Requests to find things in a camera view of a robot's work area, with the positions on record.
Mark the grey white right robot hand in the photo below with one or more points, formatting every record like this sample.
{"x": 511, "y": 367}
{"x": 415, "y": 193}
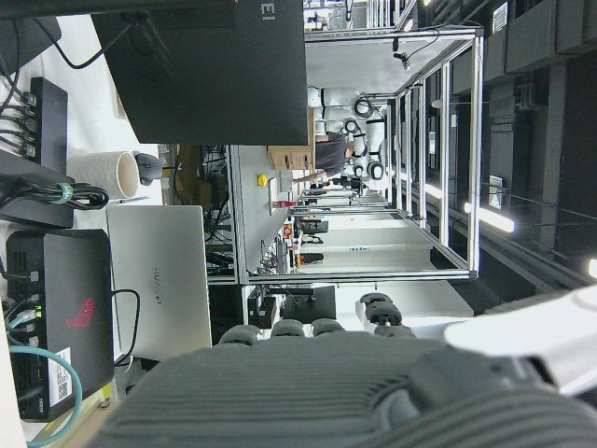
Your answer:
{"x": 298, "y": 396}

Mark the white textured paper cup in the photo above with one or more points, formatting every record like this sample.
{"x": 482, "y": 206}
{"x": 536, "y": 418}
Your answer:
{"x": 105, "y": 173}

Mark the small black monitor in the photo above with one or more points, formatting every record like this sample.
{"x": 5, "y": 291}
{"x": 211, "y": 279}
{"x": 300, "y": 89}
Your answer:
{"x": 310, "y": 303}

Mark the silver huawei laptop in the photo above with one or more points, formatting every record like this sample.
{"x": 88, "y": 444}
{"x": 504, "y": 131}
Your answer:
{"x": 158, "y": 280}

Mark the black mini pc red logo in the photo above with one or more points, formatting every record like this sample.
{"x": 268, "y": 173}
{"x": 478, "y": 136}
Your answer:
{"x": 70, "y": 322}

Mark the person in dark shirt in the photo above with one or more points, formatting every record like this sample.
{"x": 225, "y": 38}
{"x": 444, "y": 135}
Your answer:
{"x": 332, "y": 156}

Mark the grey computer mouse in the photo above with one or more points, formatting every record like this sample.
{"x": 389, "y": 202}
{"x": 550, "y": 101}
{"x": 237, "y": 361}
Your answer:
{"x": 148, "y": 169}

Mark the large black monitor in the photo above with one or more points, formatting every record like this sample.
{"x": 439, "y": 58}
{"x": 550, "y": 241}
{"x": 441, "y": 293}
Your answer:
{"x": 210, "y": 70}

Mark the black usb hub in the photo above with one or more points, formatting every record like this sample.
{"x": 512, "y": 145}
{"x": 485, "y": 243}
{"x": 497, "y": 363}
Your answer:
{"x": 49, "y": 123}

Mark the aluminium frame cage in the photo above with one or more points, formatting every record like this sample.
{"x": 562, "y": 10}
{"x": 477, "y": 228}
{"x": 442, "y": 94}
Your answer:
{"x": 466, "y": 154}

